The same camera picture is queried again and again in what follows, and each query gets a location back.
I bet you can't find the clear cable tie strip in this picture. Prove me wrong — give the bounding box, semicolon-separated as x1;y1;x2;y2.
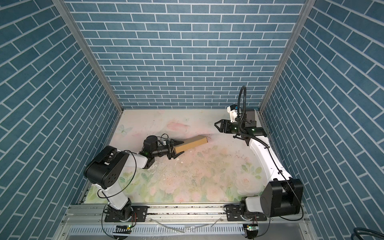
150;218;223;233

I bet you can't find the aluminium front rail frame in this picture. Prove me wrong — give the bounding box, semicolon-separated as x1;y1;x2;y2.
53;203;317;240

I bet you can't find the right green circuit board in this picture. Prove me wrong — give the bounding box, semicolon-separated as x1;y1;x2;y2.
243;224;259;232

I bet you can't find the white slotted cable duct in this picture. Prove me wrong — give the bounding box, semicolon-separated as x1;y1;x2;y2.
68;224;245;237

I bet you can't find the black cable bottom right corner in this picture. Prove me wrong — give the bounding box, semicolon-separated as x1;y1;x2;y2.
350;227;384;240

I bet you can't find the brown cardboard paper box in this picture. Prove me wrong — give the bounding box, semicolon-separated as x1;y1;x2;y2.
175;136;208;154

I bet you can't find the floral table mat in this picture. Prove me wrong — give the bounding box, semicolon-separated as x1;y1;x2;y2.
83;108;290;204

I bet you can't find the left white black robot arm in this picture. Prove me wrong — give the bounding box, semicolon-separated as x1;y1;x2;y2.
84;135;184;222

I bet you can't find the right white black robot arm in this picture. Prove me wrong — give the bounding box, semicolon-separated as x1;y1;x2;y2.
214;105;304;220

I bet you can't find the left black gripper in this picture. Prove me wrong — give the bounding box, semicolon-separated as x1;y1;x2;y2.
150;139;184;161

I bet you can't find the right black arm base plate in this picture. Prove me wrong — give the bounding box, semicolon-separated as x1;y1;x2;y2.
223;204;267;222

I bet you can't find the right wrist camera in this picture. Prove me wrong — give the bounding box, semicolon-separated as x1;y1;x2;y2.
227;104;240;123

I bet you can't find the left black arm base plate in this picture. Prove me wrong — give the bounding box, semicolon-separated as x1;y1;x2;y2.
103;206;149;223

